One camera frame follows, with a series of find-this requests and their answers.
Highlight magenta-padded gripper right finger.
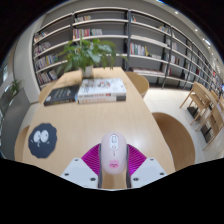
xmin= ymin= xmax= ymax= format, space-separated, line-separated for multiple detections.
xmin=125 ymin=143 xmax=168 ymax=190

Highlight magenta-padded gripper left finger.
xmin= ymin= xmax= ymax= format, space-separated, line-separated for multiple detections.
xmin=60 ymin=143 xmax=103 ymax=190

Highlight pink computer mouse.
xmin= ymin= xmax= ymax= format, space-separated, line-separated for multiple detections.
xmin=99 ymin=131 xmax=129 ymax=177

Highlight dark mouse pad with eyes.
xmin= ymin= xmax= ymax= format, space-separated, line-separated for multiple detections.
xmin=27 ymin=122 xmax=58 ymax=159

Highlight white book with red spine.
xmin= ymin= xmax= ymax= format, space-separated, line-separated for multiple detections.
xmin=77 ymin=94 xmax=127 ymax=105

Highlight black hardcover book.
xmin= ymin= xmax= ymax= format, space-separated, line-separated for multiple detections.
xmin=43 ymin=84 xmax=81 ymax=107

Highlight group of wooden slat chairs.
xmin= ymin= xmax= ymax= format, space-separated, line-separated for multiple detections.
xmin=179 ymin=81 xmax=224 ymax=151

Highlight white illustrated book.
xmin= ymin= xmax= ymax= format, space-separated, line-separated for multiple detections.
xmin=77 ymin=77 xmax=128 ymax=98

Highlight small green background plant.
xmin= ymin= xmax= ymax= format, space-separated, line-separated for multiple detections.
xmin=9 ymin=79 xmax=23 ymax=98

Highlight green potted plant white pot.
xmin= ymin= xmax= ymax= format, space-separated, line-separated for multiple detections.
xmin=55 ymin=37 xmax=128 ymax=80

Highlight grey bookshelf unit with books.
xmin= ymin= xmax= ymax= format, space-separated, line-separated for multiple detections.
xmin=32 ymin=7 xmax=224 ymax=98

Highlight ceiling lights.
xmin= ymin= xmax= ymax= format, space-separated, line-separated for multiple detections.
xmin=173 ymin=10 xmax=213 ymax=48

